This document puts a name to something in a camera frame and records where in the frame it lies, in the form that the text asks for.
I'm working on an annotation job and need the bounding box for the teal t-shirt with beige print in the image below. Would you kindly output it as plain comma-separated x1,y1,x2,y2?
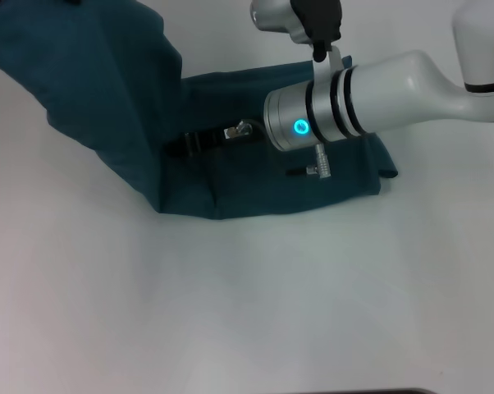
0,0,399,222

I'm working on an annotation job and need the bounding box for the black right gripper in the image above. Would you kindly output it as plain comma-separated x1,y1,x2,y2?
164,126,269,158

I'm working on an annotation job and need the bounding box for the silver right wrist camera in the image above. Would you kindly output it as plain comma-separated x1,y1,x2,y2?
249,0,344,85

